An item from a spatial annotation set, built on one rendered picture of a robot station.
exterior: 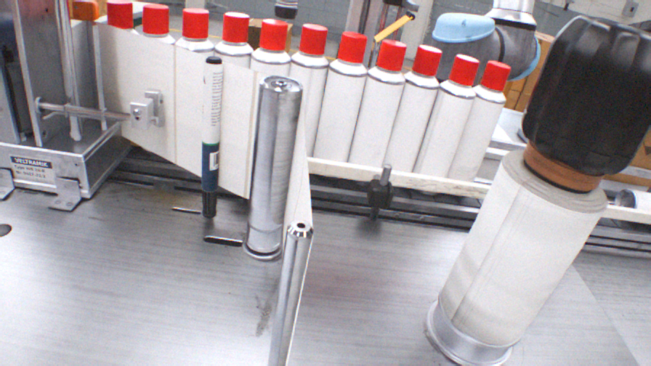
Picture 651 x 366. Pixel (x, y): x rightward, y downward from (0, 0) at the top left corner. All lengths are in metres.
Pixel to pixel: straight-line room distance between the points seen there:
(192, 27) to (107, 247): 0.28
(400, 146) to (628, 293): 0.43
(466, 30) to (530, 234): 0.57
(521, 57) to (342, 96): 0.51
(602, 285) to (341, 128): 0.47
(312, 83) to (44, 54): 0.32
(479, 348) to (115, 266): 0.35
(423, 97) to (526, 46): 0.44
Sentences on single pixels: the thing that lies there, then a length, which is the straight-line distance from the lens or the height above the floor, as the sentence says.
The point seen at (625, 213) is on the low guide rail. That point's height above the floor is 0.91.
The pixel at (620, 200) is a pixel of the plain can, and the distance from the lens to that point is 0.85.
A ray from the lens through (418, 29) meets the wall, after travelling 5.87.
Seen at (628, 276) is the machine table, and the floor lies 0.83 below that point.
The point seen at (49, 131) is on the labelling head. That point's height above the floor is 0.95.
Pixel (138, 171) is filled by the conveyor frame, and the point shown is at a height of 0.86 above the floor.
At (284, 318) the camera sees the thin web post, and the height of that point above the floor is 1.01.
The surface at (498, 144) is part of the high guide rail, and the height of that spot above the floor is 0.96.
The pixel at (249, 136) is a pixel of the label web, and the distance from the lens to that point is 0.41.
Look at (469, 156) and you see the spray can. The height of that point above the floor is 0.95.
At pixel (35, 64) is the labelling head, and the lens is 0.50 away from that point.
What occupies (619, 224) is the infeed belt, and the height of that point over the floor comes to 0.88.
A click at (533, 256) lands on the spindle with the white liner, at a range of 0.31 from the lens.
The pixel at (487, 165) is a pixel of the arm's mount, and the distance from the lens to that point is 0.81.
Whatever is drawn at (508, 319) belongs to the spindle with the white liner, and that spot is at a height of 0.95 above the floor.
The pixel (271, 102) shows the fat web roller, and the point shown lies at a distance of 0.34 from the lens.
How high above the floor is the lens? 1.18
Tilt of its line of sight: 31 degrees down
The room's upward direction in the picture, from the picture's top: 11 degrees clockwise
